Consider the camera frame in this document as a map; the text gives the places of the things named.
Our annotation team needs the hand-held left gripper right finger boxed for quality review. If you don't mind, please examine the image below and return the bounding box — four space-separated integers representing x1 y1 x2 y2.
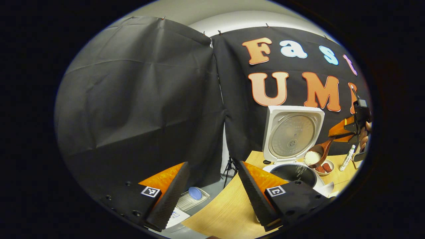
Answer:
237 161 332 232

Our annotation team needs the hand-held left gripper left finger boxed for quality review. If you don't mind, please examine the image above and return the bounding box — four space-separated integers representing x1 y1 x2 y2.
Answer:
96 162 190 232

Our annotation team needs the brown wooden spoon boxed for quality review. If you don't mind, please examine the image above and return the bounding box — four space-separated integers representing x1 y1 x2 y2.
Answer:
304 138 336 169

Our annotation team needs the spoonful of white rice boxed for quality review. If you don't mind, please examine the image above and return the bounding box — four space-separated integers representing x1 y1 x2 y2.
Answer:
304 150 322 166

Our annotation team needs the white rice cooker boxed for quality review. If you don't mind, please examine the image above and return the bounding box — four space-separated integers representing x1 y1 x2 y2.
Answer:
262 106 335 198

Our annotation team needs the white mesh tray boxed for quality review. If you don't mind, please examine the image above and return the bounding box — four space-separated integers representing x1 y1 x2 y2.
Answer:
176 188 211 212

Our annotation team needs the white paper sheet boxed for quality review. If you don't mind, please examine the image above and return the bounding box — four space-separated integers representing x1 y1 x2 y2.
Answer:
165 207 190 229

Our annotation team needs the white bottle green cap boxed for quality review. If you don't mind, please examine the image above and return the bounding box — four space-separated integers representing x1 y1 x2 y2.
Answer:
339 144 356 172

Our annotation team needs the white round plate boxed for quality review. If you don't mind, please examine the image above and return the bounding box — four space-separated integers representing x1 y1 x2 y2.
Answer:
314 159 335 176

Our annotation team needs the black tripod stand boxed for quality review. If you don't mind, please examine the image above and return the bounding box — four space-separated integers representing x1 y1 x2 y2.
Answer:
223 156 238 189

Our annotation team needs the black backdrop cloth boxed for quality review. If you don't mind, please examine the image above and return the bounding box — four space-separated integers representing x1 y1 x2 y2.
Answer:
54 16 372 203

